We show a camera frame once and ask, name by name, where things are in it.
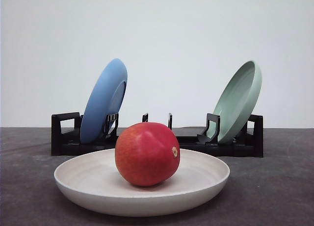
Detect white plate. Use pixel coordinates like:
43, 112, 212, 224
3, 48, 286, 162
54, 150, 231, 217

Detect blue plate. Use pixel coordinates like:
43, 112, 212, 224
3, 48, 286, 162
80, 58, 128, 144

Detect green plate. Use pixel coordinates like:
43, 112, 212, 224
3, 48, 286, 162
208, 61, 262, 144

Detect black plate rack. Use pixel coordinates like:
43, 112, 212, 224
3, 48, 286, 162
52, 112, 263, 158

